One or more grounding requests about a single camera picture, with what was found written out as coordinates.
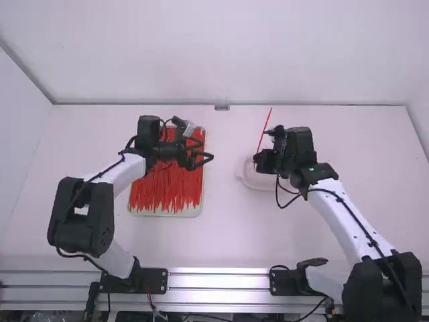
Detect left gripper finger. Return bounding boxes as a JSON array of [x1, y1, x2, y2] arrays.
[[182, 157, 215, 172], [184, 145, 215, 159]]

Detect white dish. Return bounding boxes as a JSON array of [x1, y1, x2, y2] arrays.
[[234, 152, 286, 192]]

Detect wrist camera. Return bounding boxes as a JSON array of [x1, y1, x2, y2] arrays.
[[263, 125, 289, 155], [182, 121, 199, 138]]

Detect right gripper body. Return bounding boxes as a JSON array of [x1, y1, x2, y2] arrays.
[[253, 148, 286, 176]]

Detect silver rails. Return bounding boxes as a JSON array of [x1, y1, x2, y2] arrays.
[[0, 266, 346, 316]]

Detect red wire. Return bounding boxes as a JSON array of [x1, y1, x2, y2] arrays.
[[145, 284, 159, 315]]

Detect orange cable tie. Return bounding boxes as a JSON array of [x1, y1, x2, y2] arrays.
[[253, 107, 273, 168]]

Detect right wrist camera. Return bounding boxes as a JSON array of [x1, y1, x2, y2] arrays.
[[263, 125, 289, 155]]

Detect black cable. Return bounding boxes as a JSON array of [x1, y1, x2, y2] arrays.
[[160, 115, 184, 142], [294, 294, 336, 318], [55, 247, 105, 272], [275, 172, 304, 209]]

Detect row of orange cable ties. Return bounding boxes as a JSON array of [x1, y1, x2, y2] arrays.
[[130, 127, 204, 214]]

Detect pale tray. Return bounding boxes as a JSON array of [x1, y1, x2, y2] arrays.
[[127, 125, 207, 217]]

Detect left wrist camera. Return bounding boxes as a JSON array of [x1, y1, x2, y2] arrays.
[[182, 121, 199, 138]]

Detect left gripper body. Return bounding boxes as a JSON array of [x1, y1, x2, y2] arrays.
[[152, 143, 188, 166]]

